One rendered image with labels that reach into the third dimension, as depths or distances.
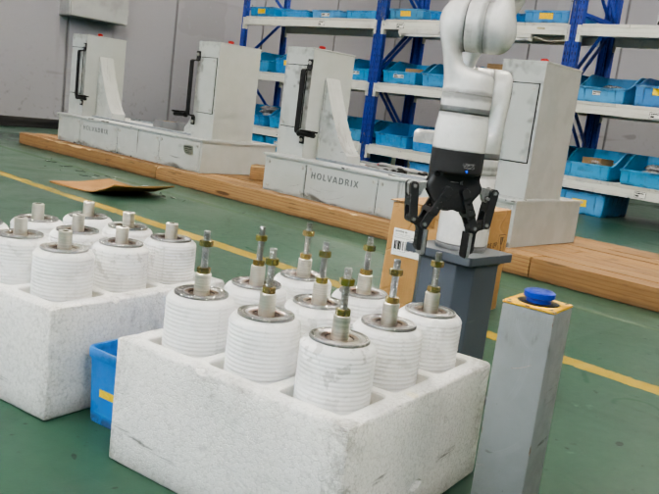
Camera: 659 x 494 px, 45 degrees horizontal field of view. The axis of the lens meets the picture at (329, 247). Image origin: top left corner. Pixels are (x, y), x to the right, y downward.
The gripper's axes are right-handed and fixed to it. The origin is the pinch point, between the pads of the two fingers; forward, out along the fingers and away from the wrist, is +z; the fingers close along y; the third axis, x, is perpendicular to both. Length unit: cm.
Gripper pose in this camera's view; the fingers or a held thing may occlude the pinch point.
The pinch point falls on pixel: (443, 246)
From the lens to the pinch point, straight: 115.4
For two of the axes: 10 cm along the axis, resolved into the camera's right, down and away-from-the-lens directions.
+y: 9.6, 0.7, 2.7
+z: -1.3, 9.7, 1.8
